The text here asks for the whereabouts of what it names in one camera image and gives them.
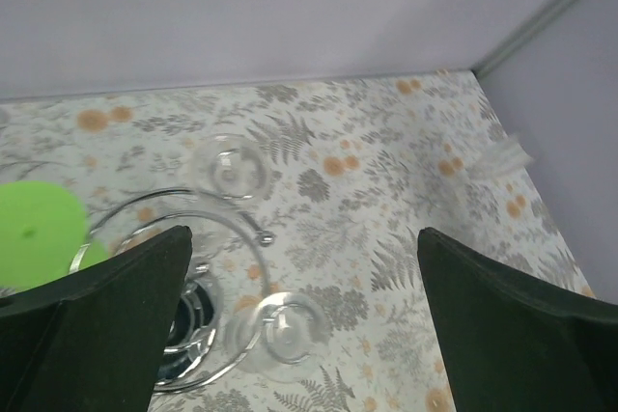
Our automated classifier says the clear wine glass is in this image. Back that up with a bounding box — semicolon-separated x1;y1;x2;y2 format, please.
188;133;272;203
224;291;331;383
465;134;534;181

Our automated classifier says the green plastic wine glass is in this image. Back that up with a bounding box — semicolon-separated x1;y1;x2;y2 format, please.
1;180;90;292

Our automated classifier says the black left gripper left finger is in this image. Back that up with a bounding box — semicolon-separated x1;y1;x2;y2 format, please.
1;226;192;411

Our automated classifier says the chrome wine glass rack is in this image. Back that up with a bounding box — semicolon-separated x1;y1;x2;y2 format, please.
69;186;275;396

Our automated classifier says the floral patterned table mat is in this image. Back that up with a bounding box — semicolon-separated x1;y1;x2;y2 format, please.
1;72;591;411

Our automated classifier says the aluminium frame right post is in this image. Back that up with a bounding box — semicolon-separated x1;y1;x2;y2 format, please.
471;0;580;79

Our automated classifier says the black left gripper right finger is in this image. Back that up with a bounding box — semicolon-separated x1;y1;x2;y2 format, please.
417;228;617;411

